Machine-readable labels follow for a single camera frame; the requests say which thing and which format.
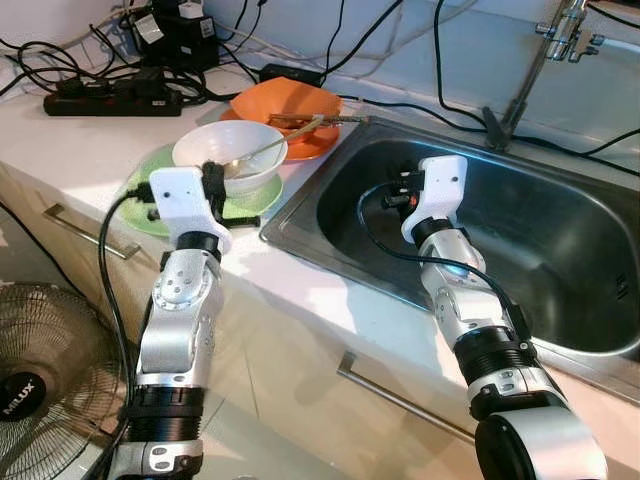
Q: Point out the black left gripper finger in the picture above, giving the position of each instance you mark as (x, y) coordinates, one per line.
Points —
(235, 215)

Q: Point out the white bowl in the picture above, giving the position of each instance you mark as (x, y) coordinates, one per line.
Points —
(210, 140)

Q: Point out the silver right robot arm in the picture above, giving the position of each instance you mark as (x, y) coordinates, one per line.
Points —
(465, 300)

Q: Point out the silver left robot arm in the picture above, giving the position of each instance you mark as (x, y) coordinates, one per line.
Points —
(180, 320)

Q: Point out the light green plate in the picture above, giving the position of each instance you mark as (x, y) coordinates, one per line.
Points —
(255, 200)

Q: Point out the steel spoon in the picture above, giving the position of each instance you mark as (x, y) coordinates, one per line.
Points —
(285, 138)

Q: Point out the steel cutlery piece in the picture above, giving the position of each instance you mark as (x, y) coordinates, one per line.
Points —
(340, 120)

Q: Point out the orange plate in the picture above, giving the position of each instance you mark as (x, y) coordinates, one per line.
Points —
(310, 148)

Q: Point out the black power strip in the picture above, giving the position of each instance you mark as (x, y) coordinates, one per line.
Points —
(110, 105)

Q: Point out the black power adapter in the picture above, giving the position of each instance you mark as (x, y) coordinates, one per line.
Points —
(292, 76)

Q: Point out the black charger box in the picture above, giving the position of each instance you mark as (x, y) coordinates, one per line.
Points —
(185, 45)

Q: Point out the steel faucet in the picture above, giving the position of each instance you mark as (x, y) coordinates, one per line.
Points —
(530, 85)

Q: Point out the beige sink cabinet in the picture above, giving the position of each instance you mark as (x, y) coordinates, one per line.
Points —
(290, 380)

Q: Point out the stainless steel sink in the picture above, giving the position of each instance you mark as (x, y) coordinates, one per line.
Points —
(570, 230)

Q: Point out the grey floor fan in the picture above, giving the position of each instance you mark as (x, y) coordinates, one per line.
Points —
(50, 340)

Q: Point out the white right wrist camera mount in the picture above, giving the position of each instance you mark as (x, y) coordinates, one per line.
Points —
(440, 185)

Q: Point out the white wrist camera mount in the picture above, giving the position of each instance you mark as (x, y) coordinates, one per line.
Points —
(440, 185)
(180, 205)

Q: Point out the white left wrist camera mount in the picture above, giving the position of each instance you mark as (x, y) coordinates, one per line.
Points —
(180, 205)

